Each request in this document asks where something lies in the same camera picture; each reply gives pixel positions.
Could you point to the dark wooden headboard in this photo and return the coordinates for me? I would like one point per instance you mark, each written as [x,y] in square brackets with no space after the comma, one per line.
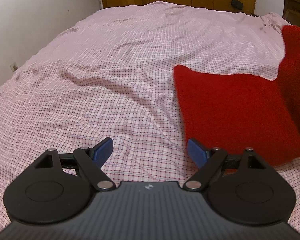
[291,12]

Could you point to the red knit cardigan black pockets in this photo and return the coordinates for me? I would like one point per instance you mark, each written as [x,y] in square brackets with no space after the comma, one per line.
[240,110]

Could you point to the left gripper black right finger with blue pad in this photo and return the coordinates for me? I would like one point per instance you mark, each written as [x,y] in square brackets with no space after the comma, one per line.
[244,188]

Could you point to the black wardrobe handle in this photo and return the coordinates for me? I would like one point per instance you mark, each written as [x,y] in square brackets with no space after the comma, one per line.
[236,4]

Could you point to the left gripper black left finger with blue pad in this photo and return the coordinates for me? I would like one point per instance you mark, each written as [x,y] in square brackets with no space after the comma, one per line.
[56,187]

